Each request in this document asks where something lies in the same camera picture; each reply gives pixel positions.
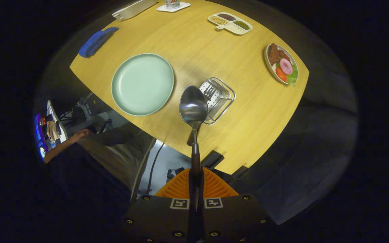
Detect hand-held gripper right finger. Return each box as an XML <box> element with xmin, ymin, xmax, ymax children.
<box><xmin>196</xmin><ymin>168</ymin><xmax>277</xmax><ymax>243</ymax></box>

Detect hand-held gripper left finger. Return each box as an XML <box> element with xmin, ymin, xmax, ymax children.
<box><xmin>122</xmin><ymin>168</ymin><xmax>196</xmax><ymax>243</ymax></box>

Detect spoon with brown handle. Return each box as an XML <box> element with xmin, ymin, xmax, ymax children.
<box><xmin>179</xmin><ymin>85</ymin><xmax>209</xmax><ymax>203</ymax></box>

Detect fork with brown handle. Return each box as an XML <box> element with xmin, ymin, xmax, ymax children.
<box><xmin>187</xmin><ymin>84</ymin><xmax>217</xmax><ymax>146</ymax></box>

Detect person's legs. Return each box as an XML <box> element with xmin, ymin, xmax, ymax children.
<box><xmin>76</xmin><ymin>121</ymin><xmax>156</xmax><ymax>189</ymax></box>

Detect black backdrop cloth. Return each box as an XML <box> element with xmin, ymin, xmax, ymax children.
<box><xmin>232</xmin><ymin>0</ymin><xmax>359</xmax><ymax>225</ymax></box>

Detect pale green plate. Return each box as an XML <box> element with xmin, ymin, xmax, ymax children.
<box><xmin>111</xmin><ymin>53</ymin><xmax>175</xmax><ymax>117</ymax></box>

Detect computer monitor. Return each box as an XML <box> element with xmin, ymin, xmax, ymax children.
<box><xmin>34</xmin><ymin>113</ymin><xmax>49</xmax><ymax>162</ymax></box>

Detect white side desk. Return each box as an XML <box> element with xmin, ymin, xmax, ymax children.
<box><xmin>46</xmin><ymin>100</ymin><xmax>68</xmax><ymax>142</ymax></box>

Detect plate of meat and vegetables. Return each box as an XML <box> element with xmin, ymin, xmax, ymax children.
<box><xmin>264</xmin><ymin>43</ymin><xmax>299</xmax><ymax>87</ymax></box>

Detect blue cloth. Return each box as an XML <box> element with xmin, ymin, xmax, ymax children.
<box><xmin>78</xmin><ymin>27</ymin><xmax>120</xmax><ymax>58</ymax></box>

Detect white divided seasoning tray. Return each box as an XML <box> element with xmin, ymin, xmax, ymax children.
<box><xmin>208</xmin><ymin>12</ymin><xmax>253</xmax><ymax>35</ymax></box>

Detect white toaster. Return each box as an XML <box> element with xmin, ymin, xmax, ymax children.
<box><xmin>112</xmin><ymin>0</ymin><xmax>158</xmax><ymax>21</ymax></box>

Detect black table bracket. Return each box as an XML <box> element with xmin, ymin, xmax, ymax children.
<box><xmin>230</xmin><ymin>165</ymin><xmax>249</xmax><ymax>184</ymax></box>
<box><xmin>201</xmin><ymin>151</ymin><xmax>225</xmax><ymax>170</ymax></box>

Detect metal wire basket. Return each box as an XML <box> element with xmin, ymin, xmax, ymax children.
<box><xmin>198</xmin><ymin>77</ymin><xmax>236</xmax><ymax>125</ymax></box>

